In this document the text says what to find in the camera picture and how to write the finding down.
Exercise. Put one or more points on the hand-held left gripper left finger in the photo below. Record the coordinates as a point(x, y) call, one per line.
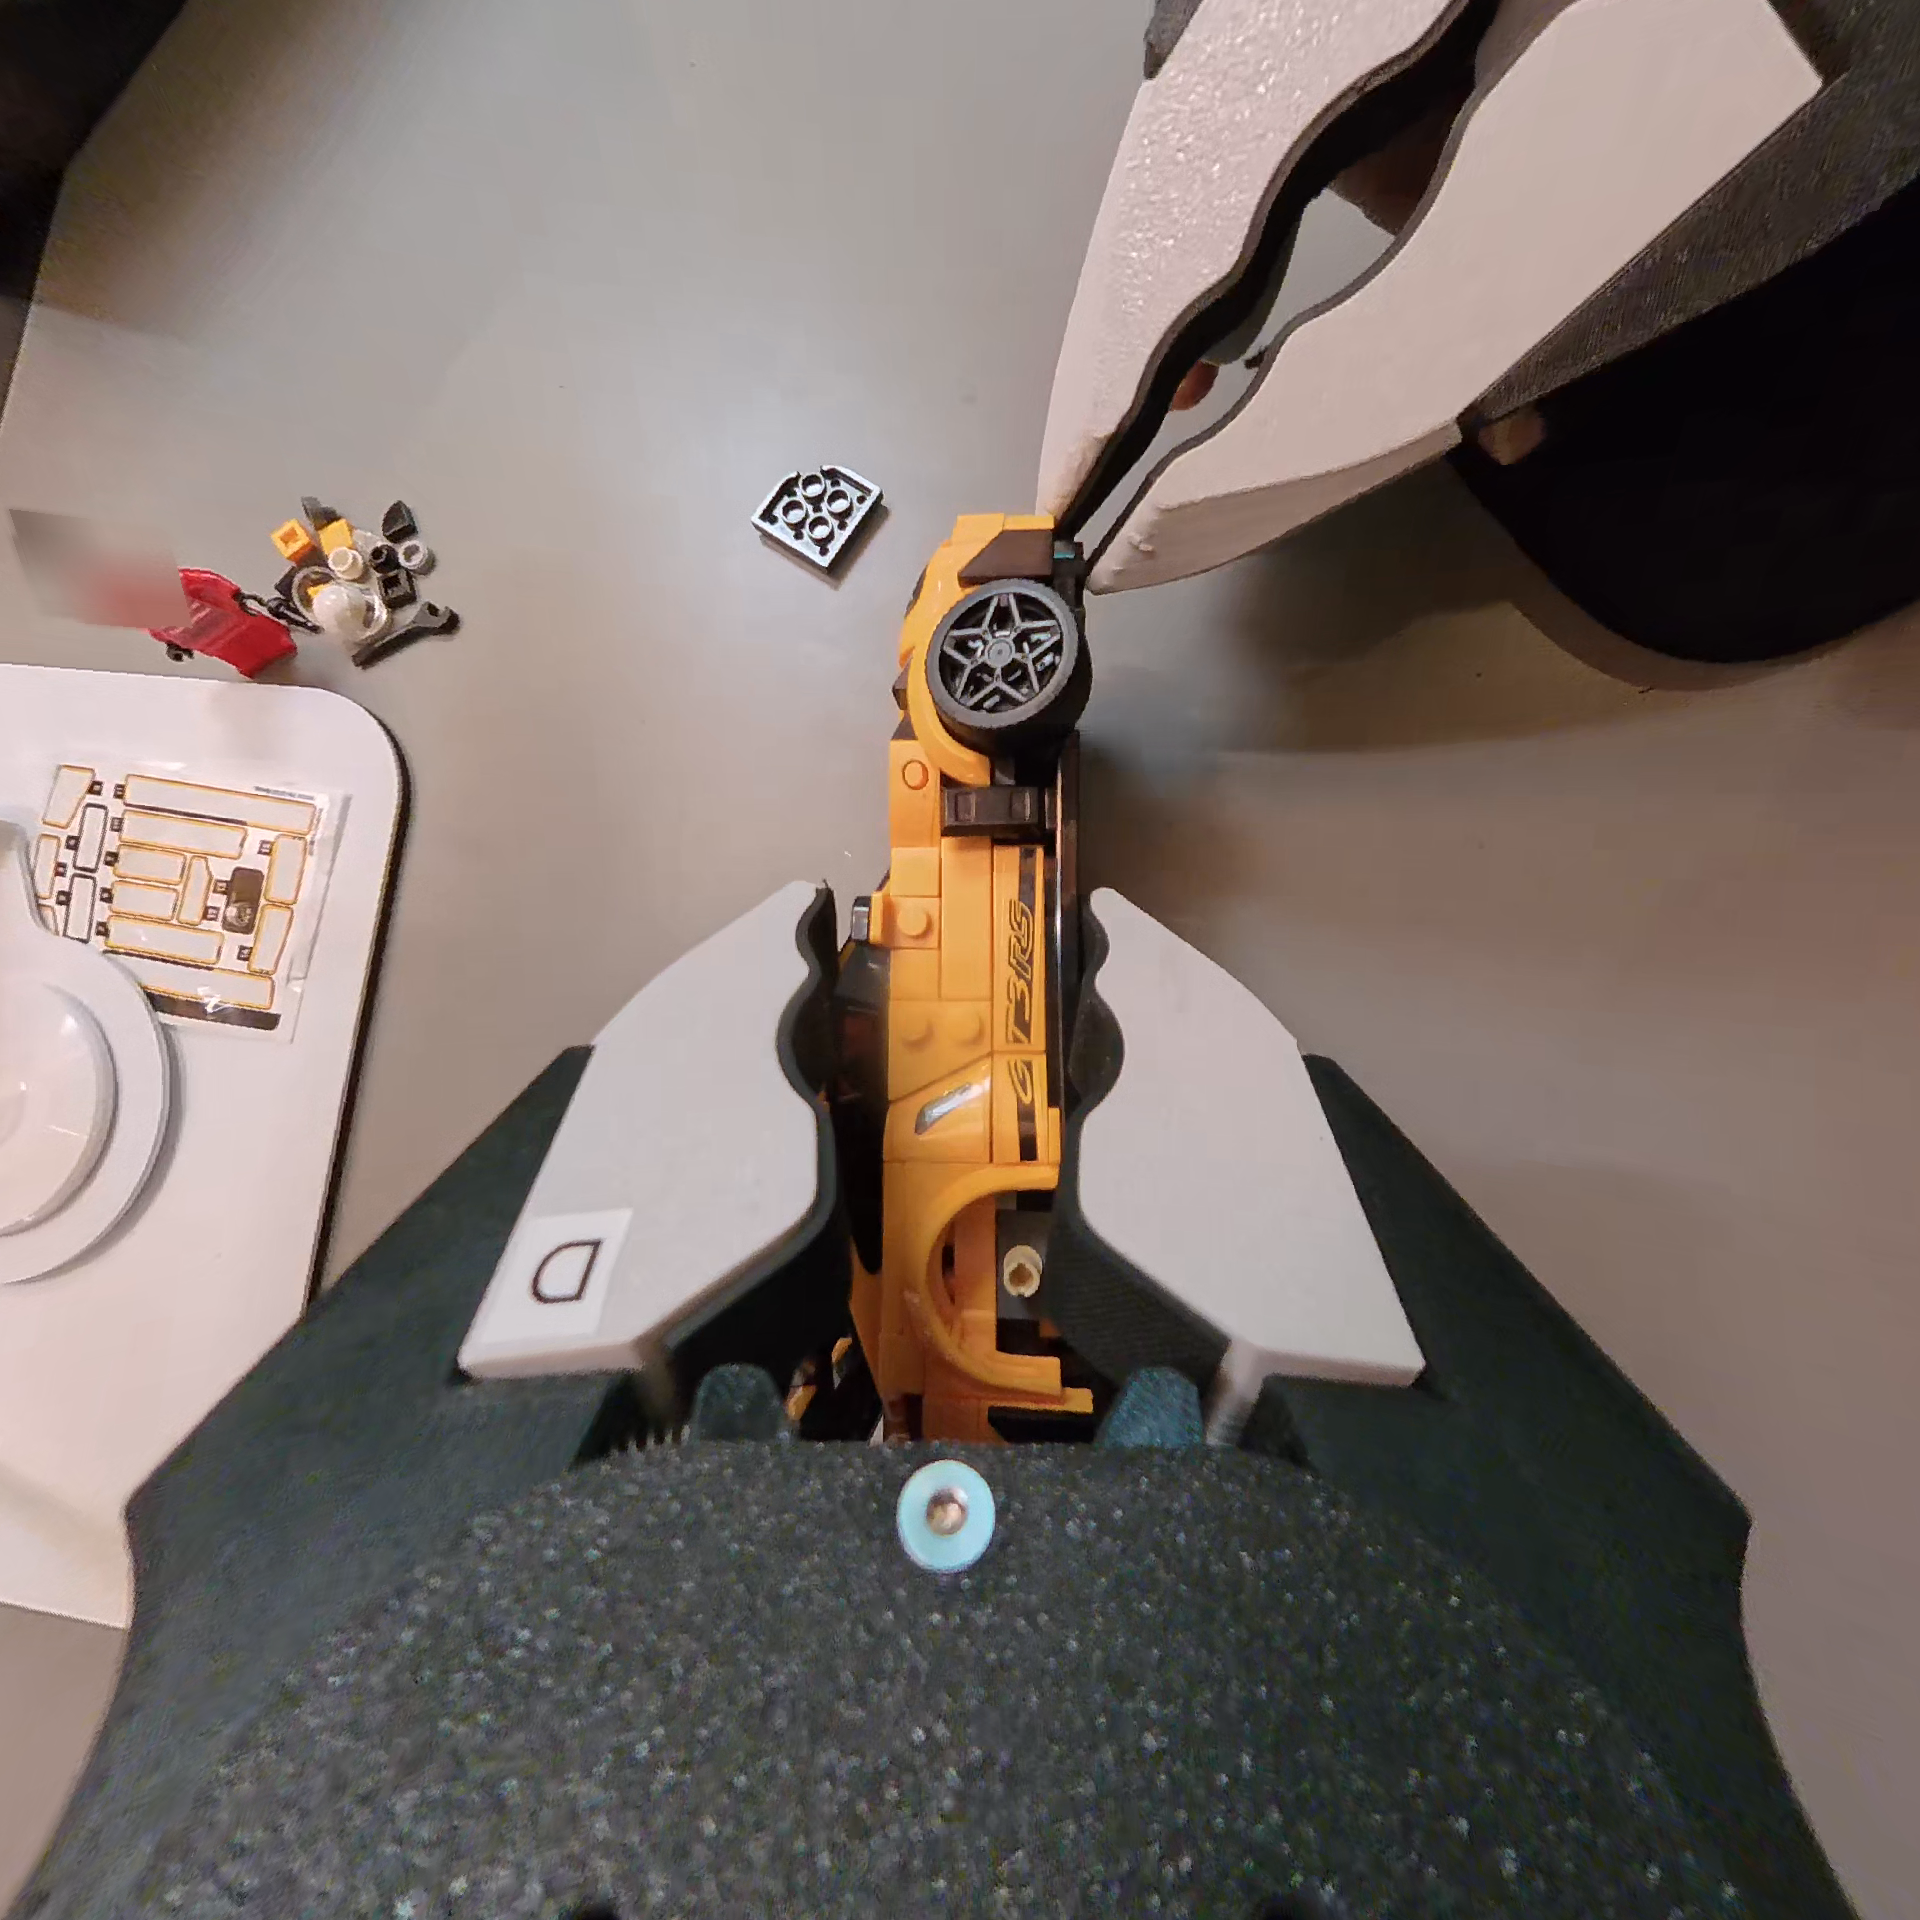
point(661, 1155)

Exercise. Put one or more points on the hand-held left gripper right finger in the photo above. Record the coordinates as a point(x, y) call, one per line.
point(1245, 1185)

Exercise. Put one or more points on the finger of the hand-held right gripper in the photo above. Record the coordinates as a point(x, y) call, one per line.
point(1500, 270)
point(1186, 196)

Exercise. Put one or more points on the orange lego car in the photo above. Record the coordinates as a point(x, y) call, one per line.
point(960, 1051)

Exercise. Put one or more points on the black lego wheel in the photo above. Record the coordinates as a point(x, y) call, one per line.
point(997, 662)

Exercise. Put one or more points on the lego sticker sheet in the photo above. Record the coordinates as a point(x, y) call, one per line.
point(181, 902)

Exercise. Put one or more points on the black quarter-round lego plate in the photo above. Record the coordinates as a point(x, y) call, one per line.
point(820, 518)

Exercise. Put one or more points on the pile of small lego parts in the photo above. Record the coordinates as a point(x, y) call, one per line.
point(360, 587)

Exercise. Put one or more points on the red lego piece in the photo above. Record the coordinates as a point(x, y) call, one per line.
point(226, 629)

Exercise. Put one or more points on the black mesh chair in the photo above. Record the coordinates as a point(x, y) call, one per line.
point(1725, 525)

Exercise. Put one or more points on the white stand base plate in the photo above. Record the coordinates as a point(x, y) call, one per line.
point(226, 1200)

